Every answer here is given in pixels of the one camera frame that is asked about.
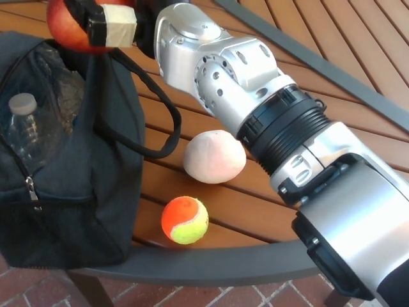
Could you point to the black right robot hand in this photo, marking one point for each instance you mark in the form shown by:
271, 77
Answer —
112, 27

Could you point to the red apple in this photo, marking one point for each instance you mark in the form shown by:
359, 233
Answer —
65, 28

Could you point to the clear plastic water bottle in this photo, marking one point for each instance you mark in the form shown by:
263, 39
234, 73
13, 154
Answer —
28, 128

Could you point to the white round soft toy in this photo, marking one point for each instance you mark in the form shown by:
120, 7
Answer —
211, 160

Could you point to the orange and yellow tennis ball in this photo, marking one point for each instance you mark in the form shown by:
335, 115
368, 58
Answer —
184, 220

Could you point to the dark grey insulated lunch bag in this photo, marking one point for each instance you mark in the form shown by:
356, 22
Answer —
105, 179

